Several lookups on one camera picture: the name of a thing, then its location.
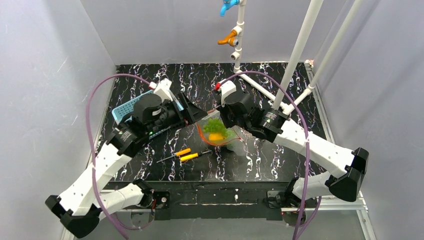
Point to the orange faucet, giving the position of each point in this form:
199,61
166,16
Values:
231,39

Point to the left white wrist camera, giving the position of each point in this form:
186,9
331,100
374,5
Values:
162,89

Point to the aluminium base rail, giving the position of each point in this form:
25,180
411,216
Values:
200,201

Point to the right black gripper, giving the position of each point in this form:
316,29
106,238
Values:
226,114

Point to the blue faucet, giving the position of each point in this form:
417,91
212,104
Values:
226,5

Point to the yellow lemon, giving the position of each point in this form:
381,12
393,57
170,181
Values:
216,137

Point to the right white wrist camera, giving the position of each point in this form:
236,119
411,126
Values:
227,89

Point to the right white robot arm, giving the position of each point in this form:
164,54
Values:
345,168

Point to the yellow handle screwdriver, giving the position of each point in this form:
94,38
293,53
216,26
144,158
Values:
193,156

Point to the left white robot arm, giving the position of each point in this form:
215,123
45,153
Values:
80,208

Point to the orange handle screwdriver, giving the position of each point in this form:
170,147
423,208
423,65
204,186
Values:
177,154

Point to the clear zip top bag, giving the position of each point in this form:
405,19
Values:
235,142

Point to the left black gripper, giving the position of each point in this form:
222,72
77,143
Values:
182,110

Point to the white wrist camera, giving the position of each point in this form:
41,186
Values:
162,89
227,89

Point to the green grape bunch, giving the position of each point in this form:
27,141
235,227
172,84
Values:
215,126

